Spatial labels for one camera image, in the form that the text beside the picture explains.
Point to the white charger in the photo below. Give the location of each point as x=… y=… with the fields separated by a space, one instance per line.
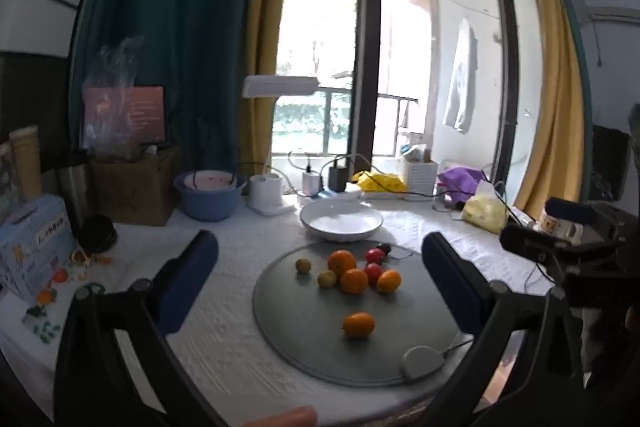
x=311 y=183

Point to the white plate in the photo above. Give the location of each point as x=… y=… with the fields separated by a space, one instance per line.
x=341 y=222

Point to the small yellowish round fruit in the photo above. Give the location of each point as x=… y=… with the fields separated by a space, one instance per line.
x=327 y=278
x=302 y=265

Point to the mandarin orange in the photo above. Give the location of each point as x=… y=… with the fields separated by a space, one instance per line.
x=358 y=325
x=341 y=262
x=354 y=281
x=389 y=281

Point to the cardboard box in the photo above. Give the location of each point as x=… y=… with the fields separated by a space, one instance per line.
x=135 y=194

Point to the dark door frame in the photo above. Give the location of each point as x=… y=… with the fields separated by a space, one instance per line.
x=367 y=32

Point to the white perforated basket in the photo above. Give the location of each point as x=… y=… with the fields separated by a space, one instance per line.
x=419 y=178

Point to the balcony railing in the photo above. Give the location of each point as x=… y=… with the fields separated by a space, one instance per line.
x=350 y=94

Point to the black round lid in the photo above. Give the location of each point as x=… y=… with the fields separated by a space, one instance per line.
x=97 y=234

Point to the pale pink bowl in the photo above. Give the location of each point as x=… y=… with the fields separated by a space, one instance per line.
x=212 y=181

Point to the black monitor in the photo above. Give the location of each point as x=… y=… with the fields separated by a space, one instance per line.
x=610 y=167

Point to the person's left hand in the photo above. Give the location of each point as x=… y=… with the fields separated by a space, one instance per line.
x=285 y=417

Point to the blue printed carton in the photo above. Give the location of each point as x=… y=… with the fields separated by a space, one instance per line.
x=35 y=242

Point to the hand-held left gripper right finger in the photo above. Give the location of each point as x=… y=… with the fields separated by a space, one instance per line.
x=450 y=277

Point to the yellow curtain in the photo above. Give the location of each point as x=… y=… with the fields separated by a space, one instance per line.
x=265 y=32
x=550 y=82

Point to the dark plum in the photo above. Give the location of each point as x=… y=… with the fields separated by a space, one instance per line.
x=384 y=248

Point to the purple cloth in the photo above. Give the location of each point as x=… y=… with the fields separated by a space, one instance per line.
x=460 y=181

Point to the yellow plastic bag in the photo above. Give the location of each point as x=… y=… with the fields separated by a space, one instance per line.
x=380 y=183

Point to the grey round mat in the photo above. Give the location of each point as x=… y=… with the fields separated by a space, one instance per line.
x=300 y=322

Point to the orange peel pieces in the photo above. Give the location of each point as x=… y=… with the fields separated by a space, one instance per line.
x=82 y=257

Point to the clear plastic bag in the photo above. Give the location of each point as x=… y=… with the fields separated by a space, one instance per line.
x=112 y=72

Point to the tablet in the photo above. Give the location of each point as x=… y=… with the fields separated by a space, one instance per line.
x=145 y=112

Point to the teal curtain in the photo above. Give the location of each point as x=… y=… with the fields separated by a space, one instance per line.
x=160 y=32
x=575 y=57

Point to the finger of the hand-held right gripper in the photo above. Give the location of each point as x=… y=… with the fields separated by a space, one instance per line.
x=525 y=241
x=570 y=210

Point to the steel thermos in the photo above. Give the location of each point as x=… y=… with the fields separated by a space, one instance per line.
x=75 y=192

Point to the blue basin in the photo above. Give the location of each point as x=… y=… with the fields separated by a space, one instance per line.
x=210 y=206

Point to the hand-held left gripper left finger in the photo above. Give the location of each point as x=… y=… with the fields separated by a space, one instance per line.
x=192 y=277

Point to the yellow tissue pack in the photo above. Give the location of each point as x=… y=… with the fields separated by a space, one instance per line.
x=482 y=212

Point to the black charger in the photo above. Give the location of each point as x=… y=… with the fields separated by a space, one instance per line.
x=337 y=177

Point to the white desk lamp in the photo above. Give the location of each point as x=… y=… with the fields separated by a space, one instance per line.
x=265 y=194

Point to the white power strip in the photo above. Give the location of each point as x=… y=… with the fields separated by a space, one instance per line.
x=350 y=193

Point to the white printed mug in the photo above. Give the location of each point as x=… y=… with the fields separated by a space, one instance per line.
x=556 y=226

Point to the red cherry tomato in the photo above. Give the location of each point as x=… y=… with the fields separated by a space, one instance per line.
x=375 y=255
x=373 y=273

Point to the white textured tablecloth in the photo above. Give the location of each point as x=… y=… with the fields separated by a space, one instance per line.
x=225 y=332

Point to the hanging pale garment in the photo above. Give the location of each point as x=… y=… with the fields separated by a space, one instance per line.
x=462 y=77

